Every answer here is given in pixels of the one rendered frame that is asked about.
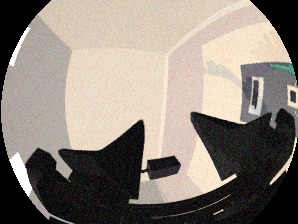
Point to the cream square tile with dark centre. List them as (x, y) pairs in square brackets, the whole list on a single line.
[(292, 99)]

